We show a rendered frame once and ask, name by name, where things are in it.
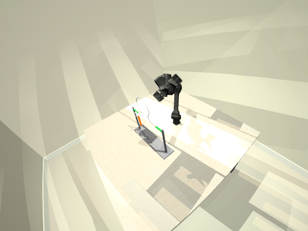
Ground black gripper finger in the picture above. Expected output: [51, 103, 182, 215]
[159, 87, 169, 97]
[168, 78, 177, 88]

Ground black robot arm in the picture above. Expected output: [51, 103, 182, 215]
[154, 74, 182, 126]

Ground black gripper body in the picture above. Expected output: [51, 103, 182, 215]
[153, 74, 182, 102]

